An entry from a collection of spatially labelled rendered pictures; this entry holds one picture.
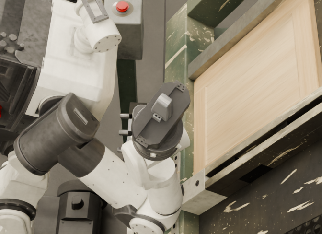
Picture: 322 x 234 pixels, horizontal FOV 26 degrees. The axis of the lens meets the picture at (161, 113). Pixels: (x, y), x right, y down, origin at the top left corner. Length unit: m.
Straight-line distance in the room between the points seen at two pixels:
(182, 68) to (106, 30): 0.66
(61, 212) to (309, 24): 1.32
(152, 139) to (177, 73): 0.98
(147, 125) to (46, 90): 0.40
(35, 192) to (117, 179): 0.62
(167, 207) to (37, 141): 0.30
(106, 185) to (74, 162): 0.09
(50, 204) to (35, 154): 1.25
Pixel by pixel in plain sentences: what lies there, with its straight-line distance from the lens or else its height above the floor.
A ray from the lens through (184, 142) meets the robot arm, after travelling 1.32.
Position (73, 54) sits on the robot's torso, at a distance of 1.53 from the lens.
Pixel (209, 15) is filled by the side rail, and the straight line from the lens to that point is 2.20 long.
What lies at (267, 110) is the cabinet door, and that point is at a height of 1.15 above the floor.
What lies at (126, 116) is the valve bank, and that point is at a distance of 2.18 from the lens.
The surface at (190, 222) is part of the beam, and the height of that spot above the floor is 0.89.
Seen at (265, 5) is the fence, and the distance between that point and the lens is 1.84.
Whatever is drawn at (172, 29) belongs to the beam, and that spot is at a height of 0.84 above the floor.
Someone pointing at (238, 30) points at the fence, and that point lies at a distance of 1.90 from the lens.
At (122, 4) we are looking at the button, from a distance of 2.18.
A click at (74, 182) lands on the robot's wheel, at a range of 2.68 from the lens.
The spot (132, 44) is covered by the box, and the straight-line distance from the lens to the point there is 2.22.
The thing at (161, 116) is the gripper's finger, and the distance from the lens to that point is 1.13.
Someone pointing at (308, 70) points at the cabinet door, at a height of 1.28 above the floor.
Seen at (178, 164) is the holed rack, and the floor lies 0.89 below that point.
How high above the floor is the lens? 2.53
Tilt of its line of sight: 56 degrees down
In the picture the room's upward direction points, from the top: straight up
